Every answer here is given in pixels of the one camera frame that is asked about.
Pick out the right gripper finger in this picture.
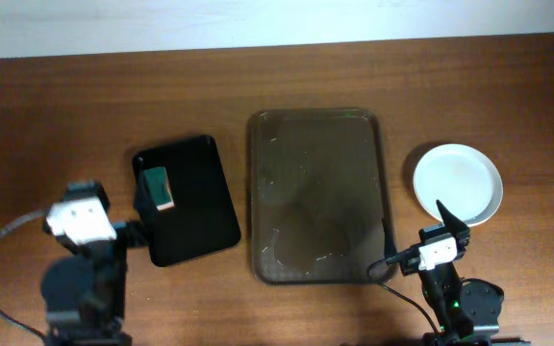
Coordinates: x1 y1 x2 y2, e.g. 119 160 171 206
382 218 397 259
436 200 470 240

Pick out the green and pink sponge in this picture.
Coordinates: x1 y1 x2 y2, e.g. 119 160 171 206
142 166 175 210

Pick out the white plate bottom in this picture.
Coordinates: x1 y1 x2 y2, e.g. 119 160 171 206
412 143 504 227

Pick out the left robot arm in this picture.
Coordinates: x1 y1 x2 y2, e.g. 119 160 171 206
40 181 150 345

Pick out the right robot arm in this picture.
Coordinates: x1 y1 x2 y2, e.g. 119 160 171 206
380 201 504 345

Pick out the black small tray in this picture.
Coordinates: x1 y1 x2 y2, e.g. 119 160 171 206
132 135 241 267

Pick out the brown serving tray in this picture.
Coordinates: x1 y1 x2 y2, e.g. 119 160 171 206
247 108 394 285

